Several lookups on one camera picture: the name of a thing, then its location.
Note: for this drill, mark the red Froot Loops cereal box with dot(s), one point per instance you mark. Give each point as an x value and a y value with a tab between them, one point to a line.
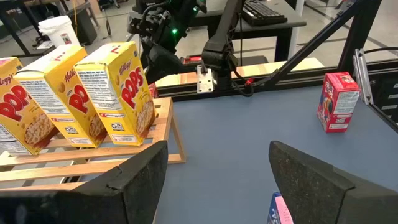
337	105
153	90

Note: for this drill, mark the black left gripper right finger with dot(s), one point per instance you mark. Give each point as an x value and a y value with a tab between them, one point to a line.
311	186

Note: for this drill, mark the silver metal bracket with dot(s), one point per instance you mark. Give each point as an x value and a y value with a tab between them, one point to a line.
362	76
205	81

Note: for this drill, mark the white bucket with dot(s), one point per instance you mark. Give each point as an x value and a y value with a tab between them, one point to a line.
59	31

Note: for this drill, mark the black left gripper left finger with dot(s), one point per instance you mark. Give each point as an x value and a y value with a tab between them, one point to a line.
130	193

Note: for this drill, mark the blue Frosted Flakes cereal box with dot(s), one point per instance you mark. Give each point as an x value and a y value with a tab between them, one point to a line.
278	211

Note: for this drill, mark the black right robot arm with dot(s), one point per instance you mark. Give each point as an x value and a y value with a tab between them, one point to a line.
222	40

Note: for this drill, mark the black keyboard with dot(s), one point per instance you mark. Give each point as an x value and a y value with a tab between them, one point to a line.
264	12

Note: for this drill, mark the wooden slatted shelf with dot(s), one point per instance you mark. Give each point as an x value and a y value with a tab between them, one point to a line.
93	152

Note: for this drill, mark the yellow Corn Pops cereal box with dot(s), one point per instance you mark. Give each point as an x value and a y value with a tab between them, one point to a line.
124	93
18	115
62	93

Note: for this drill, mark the black desk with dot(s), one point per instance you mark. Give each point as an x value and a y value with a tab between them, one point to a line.
289	28

